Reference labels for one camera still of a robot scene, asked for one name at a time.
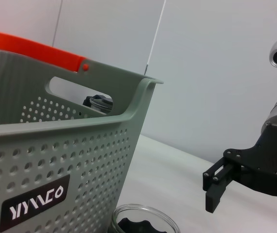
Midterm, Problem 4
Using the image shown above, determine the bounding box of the grey-green plastic storage bin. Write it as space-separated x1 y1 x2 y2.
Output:
0 47 165 233

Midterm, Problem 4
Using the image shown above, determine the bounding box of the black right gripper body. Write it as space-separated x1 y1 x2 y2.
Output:
223 126 277 199

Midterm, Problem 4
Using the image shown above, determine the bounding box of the black teapot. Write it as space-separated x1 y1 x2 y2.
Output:
82 94 114 115

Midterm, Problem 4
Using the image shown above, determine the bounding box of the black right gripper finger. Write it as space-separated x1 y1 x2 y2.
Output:
202 156 238 214

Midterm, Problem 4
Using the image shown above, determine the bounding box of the orange bin carry handle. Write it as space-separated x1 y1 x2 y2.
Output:
0 28 90 73

